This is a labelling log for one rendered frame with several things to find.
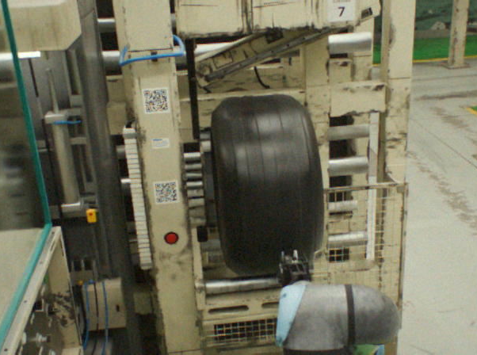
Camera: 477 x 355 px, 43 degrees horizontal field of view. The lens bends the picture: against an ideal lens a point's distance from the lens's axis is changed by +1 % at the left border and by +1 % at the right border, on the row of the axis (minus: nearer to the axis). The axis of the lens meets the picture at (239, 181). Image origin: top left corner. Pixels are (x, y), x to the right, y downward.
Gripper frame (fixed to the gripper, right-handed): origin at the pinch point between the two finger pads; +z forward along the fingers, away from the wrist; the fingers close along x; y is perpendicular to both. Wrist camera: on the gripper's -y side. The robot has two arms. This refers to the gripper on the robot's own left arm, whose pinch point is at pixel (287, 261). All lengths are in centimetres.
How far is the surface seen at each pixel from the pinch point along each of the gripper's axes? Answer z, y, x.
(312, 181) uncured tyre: 0.4, 24.6, -7.9
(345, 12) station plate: 44, 65, -29
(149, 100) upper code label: 18, 48, 36
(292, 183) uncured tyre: -0.3, 25.0, -2.1
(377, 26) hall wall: 918, -66, -325
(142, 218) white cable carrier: 19.2, 9.8, 42.6
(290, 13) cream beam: 44, 66, -10
